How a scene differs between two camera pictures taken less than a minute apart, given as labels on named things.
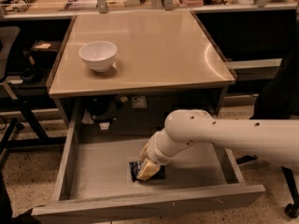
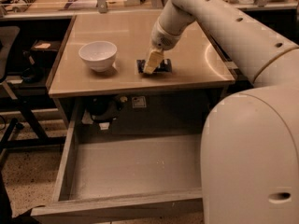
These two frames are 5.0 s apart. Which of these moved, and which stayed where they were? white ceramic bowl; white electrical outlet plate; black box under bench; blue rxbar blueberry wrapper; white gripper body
Moved: blue rxbar blueberry wrapper; white gripper body
Stayed: black box under bench; white ceramic bowl; white electrical outlet plate
